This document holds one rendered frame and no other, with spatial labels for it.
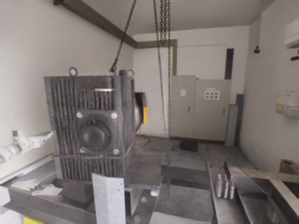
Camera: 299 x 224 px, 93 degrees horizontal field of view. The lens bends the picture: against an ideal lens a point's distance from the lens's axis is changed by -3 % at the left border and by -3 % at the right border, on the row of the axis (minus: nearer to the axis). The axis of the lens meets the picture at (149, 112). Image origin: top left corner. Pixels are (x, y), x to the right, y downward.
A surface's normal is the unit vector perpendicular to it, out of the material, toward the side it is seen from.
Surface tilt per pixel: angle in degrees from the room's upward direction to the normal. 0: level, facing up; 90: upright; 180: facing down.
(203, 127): 90
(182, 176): 90
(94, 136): 90
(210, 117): 90
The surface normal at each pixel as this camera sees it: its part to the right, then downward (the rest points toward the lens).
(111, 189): -0.05, 0.19
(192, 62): -0.27, 0.18
